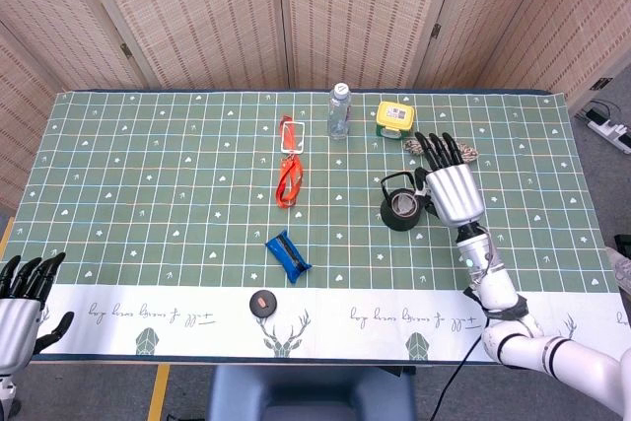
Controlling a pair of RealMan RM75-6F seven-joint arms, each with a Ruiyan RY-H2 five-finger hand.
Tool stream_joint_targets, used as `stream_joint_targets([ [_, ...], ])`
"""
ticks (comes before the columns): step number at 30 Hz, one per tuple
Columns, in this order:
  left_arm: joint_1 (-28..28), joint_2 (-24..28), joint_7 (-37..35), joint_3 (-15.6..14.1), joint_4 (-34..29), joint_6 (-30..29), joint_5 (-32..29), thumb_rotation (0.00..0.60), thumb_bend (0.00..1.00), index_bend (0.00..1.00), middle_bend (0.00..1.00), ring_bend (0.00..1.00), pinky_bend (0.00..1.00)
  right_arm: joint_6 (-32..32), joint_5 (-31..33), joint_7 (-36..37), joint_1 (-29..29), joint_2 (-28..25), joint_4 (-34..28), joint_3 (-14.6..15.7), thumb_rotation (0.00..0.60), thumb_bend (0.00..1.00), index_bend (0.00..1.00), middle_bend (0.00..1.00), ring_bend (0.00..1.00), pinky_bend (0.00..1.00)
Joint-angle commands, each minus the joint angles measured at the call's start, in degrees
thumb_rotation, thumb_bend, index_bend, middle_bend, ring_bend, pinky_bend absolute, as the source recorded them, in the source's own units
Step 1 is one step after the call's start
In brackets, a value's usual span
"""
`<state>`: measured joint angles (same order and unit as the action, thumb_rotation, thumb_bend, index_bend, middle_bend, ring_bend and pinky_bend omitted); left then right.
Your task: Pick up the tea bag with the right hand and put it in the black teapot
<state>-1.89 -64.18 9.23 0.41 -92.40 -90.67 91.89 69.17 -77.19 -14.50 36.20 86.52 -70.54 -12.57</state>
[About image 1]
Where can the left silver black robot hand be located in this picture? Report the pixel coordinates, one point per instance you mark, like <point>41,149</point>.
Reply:
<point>17,327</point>

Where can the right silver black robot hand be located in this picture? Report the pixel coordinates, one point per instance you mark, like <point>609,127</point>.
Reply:
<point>456,194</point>

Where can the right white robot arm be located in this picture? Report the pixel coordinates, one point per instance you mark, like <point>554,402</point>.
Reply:
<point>498,288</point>

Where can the black cast iron teapot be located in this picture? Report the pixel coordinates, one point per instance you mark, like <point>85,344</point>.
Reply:
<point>397,223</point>

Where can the black round disc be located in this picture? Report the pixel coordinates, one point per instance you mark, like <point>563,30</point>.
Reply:
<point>262,303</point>

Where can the green box with yellow lid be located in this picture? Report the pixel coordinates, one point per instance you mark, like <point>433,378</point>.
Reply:
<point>394,114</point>

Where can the clear plastic water bottle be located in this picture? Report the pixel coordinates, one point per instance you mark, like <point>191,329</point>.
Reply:
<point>339,115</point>

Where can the white power strip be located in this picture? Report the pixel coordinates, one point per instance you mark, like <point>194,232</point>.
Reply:
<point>613,132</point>

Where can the clear badge holder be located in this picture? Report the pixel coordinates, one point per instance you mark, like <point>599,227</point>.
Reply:
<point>293,137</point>

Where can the blue tissue pack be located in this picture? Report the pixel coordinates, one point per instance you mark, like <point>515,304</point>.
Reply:
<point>286,256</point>

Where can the green grid tablecloth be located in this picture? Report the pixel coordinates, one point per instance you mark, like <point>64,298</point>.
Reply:
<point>148,194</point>

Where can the blue padded chair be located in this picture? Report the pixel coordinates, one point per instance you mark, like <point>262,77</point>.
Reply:
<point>310,394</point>

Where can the woven folding screen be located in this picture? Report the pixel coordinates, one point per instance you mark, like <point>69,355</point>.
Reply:
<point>222,12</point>

